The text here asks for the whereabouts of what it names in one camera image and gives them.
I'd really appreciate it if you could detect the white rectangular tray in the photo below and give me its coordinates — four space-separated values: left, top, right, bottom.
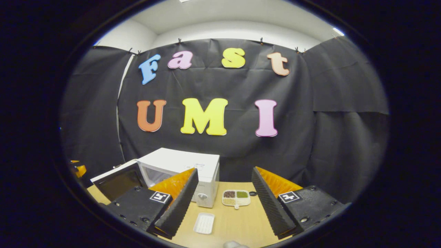
193 212 215 235

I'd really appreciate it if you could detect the white microwave oven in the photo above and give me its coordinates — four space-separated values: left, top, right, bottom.
90 148 220 208

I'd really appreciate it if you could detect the black backdrop cloth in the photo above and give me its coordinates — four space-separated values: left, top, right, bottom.
60 36 390 204

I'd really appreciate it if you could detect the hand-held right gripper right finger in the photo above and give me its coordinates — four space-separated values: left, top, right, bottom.
252 166 347 240

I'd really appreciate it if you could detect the white divided dish of beans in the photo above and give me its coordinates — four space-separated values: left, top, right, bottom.
222 189 251 210

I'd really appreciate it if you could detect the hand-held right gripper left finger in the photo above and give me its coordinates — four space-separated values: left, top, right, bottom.
103 168 199 240

